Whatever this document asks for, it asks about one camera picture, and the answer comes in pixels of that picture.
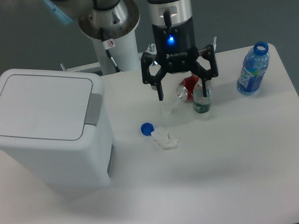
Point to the blue bottle cap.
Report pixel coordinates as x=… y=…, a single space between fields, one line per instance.
x=146 y=129

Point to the white push-button trash can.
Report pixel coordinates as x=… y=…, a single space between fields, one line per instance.
x=55 y=124

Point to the crushed red soda can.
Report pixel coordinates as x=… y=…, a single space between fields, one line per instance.
x=185 y=88

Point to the clear green-label bottle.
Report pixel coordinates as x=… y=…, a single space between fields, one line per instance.
x=201 y=103

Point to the crumpled white tissue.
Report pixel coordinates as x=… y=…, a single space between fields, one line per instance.
x=163 y=138

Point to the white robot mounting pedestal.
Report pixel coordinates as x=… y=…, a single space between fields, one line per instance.
x=113 y=56

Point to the blue plastic water bottle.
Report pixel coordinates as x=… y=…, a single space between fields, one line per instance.
x=253 y=69

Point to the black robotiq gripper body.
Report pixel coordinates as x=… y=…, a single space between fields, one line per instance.
x=175 y=46

